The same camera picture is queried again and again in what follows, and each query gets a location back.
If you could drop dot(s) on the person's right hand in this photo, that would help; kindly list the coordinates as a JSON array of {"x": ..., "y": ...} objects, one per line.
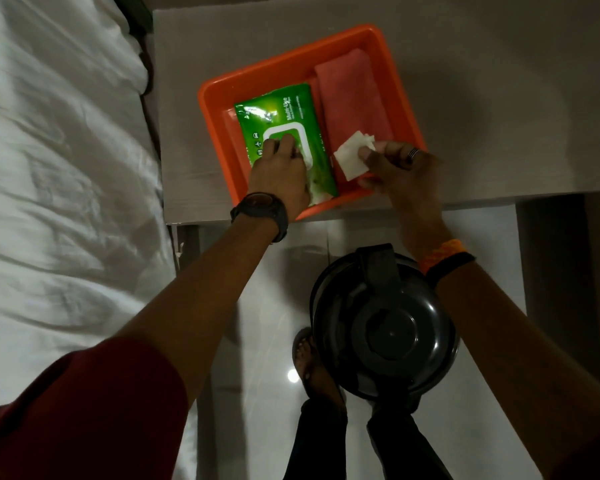
[{"x": 410, "y": 179}]

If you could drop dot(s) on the person's left hand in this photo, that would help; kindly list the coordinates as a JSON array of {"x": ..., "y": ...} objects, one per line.
[{"x": 279, "y": 177}]

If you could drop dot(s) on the person's right thumb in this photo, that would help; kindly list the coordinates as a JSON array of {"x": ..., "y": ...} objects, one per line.
[{"x": 371, "y": 159}]

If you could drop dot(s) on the person's left fingers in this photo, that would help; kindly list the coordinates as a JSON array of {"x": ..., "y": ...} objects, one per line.
[{"x": 281, "y": 144}]

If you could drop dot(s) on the green wet wipes packet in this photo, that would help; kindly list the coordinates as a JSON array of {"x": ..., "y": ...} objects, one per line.
[{"x": 285, "y": 139}]

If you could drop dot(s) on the white wet wipe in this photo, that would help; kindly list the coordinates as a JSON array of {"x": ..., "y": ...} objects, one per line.
[{"x": 352, "y": 155}]

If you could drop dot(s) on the person's right forearm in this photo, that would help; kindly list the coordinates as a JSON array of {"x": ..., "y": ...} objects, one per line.
[{"x": 520, "y": 359}]

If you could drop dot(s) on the person's left forearm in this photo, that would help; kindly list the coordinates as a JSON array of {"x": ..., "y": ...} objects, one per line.
[{"x": 200, "y": 289}]

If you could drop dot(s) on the orange plastic tray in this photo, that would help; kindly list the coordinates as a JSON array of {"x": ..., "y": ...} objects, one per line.
[{"x": 260, "y": 89}]

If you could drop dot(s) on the black wristwatch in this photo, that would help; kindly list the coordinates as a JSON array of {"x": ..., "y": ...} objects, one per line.
[{"x": 262, "y": 207}]

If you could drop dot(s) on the pink folded cloth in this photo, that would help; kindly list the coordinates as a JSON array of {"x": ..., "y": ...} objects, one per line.
[{"x": 352, "y": 94}]

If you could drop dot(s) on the orange thread wristband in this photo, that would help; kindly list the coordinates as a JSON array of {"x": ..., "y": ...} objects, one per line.
[{"x": 440, "y": 254}]

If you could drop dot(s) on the black wristband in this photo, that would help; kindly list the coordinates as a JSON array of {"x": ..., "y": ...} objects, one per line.
[{"x": 449, "y": 268}]

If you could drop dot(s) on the black pedal dustbin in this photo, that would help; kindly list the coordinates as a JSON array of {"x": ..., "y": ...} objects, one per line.
[{"x": 380, "y": 324}]

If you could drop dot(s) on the grey flip-flop sandal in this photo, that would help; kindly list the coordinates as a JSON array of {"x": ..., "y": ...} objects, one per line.
[{"x": 302, "y": 354}]

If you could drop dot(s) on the person's left foot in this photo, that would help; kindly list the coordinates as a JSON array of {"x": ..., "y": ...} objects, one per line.
[{"x": 317, "y": 369}]

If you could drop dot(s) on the white bed sheet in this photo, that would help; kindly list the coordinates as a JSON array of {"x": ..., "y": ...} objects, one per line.
[{"x": 65, "y": 194}]

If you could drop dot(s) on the black trousers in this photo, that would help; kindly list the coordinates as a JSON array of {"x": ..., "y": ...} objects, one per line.
[{"x": 360, "y": 442}]

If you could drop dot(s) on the red shirt sleeve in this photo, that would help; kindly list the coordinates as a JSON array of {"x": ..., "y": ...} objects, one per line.
[{"x": 80, "y": 414}]

